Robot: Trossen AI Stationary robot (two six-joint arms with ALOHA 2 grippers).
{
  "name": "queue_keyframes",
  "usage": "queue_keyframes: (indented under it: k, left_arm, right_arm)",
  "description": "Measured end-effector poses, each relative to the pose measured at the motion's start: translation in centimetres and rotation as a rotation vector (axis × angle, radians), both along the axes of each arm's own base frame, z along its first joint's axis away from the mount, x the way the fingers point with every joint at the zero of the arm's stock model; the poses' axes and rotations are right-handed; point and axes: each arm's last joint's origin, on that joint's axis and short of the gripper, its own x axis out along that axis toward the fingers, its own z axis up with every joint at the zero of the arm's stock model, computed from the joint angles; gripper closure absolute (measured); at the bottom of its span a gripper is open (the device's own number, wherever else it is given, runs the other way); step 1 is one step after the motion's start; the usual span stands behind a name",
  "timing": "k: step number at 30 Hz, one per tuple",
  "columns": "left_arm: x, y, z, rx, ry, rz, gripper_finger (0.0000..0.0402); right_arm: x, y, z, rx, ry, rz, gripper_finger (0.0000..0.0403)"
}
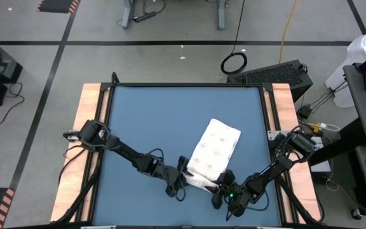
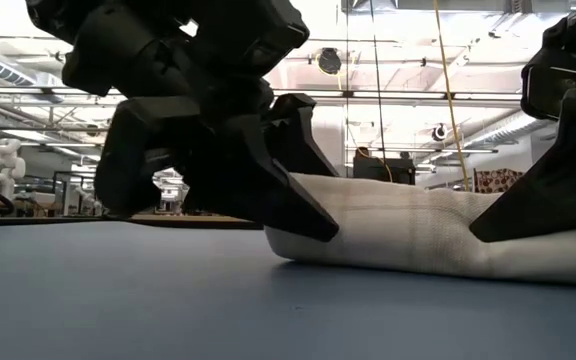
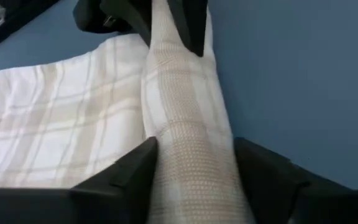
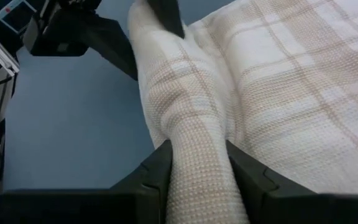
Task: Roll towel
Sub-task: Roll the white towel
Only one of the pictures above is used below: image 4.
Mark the blue table mat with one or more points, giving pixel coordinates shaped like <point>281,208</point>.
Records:
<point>73,124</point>

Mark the white beige plaid towel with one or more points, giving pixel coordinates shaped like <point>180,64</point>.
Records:
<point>275,93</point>

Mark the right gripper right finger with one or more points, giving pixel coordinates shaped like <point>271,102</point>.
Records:
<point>291,211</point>

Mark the white-framed screen device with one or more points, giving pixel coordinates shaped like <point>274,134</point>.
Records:
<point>15,14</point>

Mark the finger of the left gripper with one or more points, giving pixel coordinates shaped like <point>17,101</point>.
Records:
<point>113,43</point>
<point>166,14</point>

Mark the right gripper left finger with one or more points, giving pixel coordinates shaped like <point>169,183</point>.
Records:
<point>104,208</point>

